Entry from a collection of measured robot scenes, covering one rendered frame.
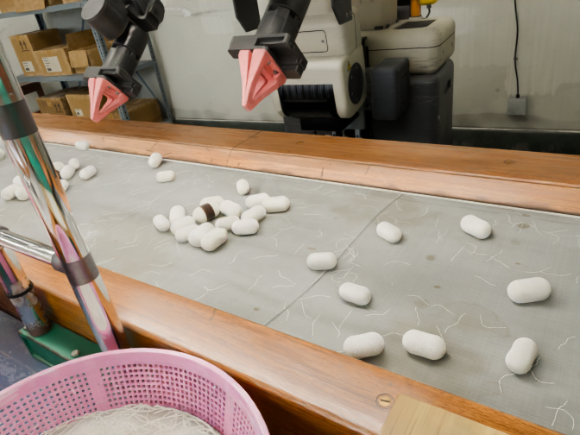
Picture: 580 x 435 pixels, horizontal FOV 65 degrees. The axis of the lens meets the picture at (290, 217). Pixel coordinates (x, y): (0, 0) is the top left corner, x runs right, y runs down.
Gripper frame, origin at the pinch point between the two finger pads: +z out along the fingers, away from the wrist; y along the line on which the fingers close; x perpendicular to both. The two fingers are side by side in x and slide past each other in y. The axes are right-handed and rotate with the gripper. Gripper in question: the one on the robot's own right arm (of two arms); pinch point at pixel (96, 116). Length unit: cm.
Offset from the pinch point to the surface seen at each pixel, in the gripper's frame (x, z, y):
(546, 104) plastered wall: 171, -113, 58
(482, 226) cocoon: -1, 8, 73
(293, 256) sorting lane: -6, 17, 55
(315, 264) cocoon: -8, 18, 59
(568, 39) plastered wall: 149, -132, 63
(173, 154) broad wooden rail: 6.2, 2.9, 17.3
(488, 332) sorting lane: -8, 20, 76
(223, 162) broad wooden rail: 6.1, 3.1, 29.6
